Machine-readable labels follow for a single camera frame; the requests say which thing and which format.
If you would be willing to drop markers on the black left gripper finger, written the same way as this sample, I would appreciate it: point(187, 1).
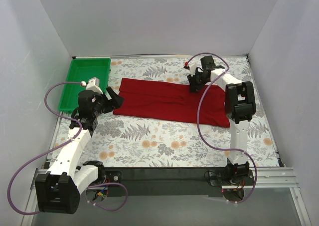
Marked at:
point(116, 102)
point(109, 93)

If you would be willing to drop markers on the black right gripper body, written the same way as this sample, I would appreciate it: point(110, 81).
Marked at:
point(195, 79)

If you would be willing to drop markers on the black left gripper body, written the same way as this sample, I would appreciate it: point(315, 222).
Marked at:
point(107, 102)

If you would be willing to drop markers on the red t shirt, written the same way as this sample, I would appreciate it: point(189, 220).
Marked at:
point(171, 102)

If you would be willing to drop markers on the green plastic tray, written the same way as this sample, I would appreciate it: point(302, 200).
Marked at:
point(83, 69)

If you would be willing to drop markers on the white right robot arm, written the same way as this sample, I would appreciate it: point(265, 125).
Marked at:
point(240, 108)

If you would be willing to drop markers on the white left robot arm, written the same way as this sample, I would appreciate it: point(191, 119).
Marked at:
point(59, 189)

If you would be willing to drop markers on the floral patterned table mat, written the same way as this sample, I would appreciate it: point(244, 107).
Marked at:
point(122, 141)

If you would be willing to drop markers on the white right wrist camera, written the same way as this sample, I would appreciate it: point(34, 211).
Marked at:
point(191, 67)

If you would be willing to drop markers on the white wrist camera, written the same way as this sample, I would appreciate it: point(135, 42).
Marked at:
point(191, 67)
point(92, 86)

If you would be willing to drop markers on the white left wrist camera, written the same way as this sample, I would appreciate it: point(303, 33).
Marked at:
point(92, 86)

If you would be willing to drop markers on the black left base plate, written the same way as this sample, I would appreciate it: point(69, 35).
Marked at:
point(113, 178)

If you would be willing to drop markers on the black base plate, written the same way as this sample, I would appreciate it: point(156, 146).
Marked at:
point(113, 178)
point(218, 178)

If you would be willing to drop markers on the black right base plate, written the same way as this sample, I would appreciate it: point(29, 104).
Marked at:
point(218, 178)

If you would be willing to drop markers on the aluminium frame rail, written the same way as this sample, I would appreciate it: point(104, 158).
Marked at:
point(190, 197)

